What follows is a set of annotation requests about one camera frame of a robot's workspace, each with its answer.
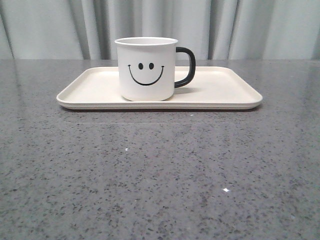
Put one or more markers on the white smiley mug black handle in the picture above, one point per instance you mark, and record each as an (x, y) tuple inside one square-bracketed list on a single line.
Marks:
[(146, 67)]

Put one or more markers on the cream rectangular plastic tray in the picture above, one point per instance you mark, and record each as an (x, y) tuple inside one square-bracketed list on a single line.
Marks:
[(213, 88)]

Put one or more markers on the grey pleated curtain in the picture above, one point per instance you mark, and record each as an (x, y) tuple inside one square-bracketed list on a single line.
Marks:
[(212, 29)]

